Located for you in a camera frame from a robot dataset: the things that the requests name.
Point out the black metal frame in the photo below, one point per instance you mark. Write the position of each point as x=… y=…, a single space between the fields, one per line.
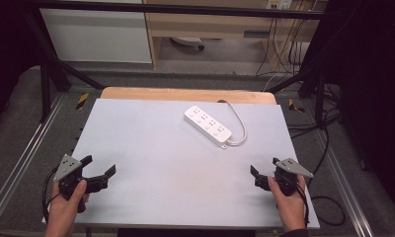
x=172 y=9

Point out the aluminium floor rail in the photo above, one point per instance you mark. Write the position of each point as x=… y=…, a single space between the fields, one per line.
x=21 y=164
x=345 y=187

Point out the wooden desk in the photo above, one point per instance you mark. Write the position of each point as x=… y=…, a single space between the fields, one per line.
x=202 y=24

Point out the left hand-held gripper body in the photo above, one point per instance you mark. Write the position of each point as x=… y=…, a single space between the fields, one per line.
x=67 y=168

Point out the white chair base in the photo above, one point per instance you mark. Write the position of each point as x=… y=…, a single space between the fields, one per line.
x=189 y=41

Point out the white power strip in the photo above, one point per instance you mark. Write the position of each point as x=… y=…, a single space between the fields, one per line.
x=208 y=126

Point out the white cabinet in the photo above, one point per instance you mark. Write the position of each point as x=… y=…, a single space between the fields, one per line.
x=96 y=36

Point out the person's right hand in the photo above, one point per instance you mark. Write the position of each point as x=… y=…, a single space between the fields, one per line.
x=291 y=210

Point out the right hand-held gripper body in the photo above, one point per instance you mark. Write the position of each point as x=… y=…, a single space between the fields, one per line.
x=289 y=168

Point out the yellow black tape marker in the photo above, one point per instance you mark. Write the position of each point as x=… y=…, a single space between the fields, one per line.
x=296 y=107
x=82 y=101

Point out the wooden table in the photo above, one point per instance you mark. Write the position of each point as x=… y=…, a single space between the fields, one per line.
x=185 y=95

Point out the white wall socket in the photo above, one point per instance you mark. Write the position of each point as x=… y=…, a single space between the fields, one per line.
x=279 y=4

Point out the person's left hand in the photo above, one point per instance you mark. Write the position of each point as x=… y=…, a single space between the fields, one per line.
x=62 y=210

